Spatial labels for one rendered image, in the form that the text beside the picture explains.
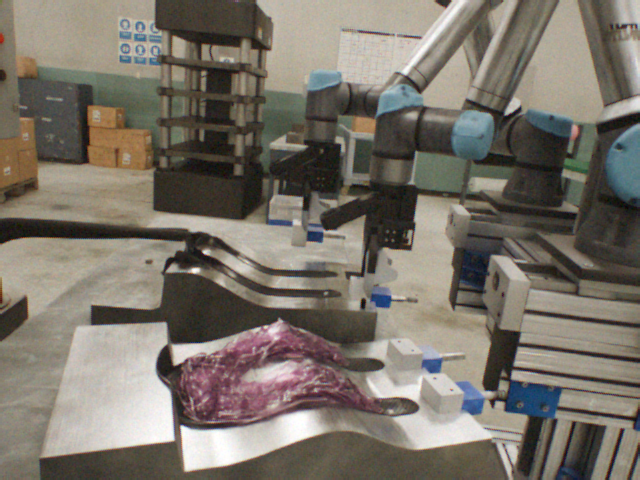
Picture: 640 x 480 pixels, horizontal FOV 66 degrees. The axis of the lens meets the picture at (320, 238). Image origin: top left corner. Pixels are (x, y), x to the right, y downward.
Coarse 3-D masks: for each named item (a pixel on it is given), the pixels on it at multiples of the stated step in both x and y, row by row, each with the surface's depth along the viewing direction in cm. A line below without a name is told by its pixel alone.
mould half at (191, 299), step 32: (224, 256) 97; (256, 256) 108; (128, 288) 94; (160, 288) 95; (192, 288) 85; (224, 288) 85; (288, 288) 95; (320, 288) 96; (96, 320) 86; (128, 320) 86; (160, 320) 87; (192, 320) 87; (224, 320) 87; (256, 320) 87; (288, 320) 87; (320, 320) 87; (352, 320) 87
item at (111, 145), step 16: (96, 112) 694; (112, 112) 692; (96, 128) 700; (112, 128) 698; (96, 144) 707; (112, 144) 705; (128, 144) 705; (144, 144) 705; (96, 160) 712; (112, 160) 710; (128, 160) 711; (144, 160) 709
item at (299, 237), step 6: (294, 222) 119; (300, 222) 119; (294, 228) 117; (300, 228) 117; (312, 228) 120; (318, 228) 121; (294, 234) 118; (300, 234) 118; (306, 234) 118; (312, 234) 118; (318, 234) 118; (324, 234) 120; (330, 234) 120; (336, 234) 120; (294, 240) 118; (300, 240) 118; (306, 240) 118; (312, 240) 119; (318, 240) 119; (300, 246) 118
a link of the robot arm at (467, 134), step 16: (432, 112) 79; (448, 112) 78; (464, 112) 77; (480, 112) 77; (416, 128) 80; (432, 128) 79; (448, 128) 77; (464, 128) 76; (480, 128) 75; (416, 144) 81; (432, 144) 80; (448, 144) 78; (464, 144) 77; (480, 144) 76
